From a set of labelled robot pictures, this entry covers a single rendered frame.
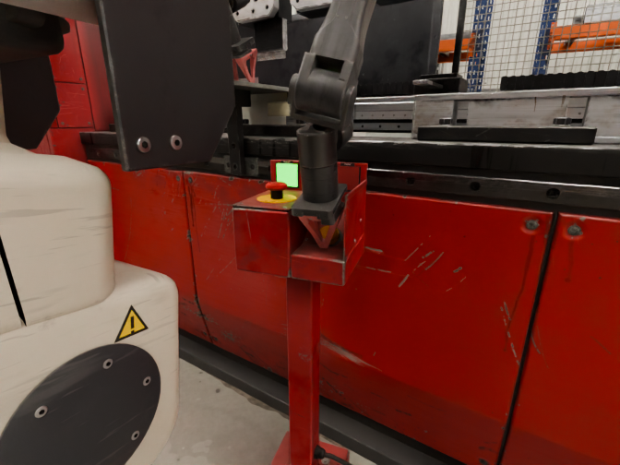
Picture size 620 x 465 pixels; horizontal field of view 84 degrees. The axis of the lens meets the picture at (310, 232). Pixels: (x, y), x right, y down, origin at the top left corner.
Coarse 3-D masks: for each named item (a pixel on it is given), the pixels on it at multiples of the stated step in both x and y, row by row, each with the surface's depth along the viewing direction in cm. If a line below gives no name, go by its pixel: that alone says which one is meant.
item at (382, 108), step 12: (408, 96) 102; (360, 108) 110; (372, 108) 108; (384, 108) 106; (396, 108) 104; (408, 108) 103; (468, 108) 94; (576, 108) 82; (360, 120) 113; (372, 120) 110; (384, 120) 108; (396, 120) 106; (408, 120) 104; (576, 120) 83; (372, 132) 112; (384, 132) 109; (396, 132) 107; (408, 132) 105
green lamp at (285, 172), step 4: (280, 164) 70; (284, 164) 69; (288, 164) 69; (292, 164) 69; (296, 164) 68; (280, 168) 70; (284, 168) 70; (288, 168) 69; (292, 168) 69; (296, 168) 69; (280, 172) 70; (284, 172) 70; (288, 172) 70; (292, 172) 69; (296, 172) 69; (280, 176) 70; (284, 176) 70; (288, 176) 70; (292, 176) 70; (296, 176) 69; (280, 180) 71; (284, 180) 70; (288, 180) 70; (292, 180) 70; (296, 180) 69; (288, 184) 70; (292, 184) 70; (296, 184) 70
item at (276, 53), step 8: (256, 24) 96; (264, 24) 95; (272, 24) 94; (280, 24) 93; (256, 32) 97; (264, 32) 96; (272, 32) 95; (280, 32) 93; (256, 40) 98; (264, 40) 96; (272, 40) 95; (280, 40) 94; (256, 48) 98; (264, 48) 97; (272, 48) 96; (280, 48) 94; (264, 56) 99; (272, 56) 97; (280, 56) 96
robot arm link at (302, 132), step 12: (300, 132) 49; (312, 132) 48; (324, 132) 48; (336, 132) 53; (300, 144) 49; (312, 144) 48; (324, 144) 48; (336, 144) 50; (300, 156) 51; (312, 156) 49; (324, 156) 49; (336, 156) 51
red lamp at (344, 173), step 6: (342, 168) 66; (348, 168) 65; (354, 168) 65; (342, 174) 66; (348, 174) 66; (354, 174) 65; (342, 180) 66; (348, 180) 66; (354, 180) 65; (348, 186) 66; (354, 186) 66
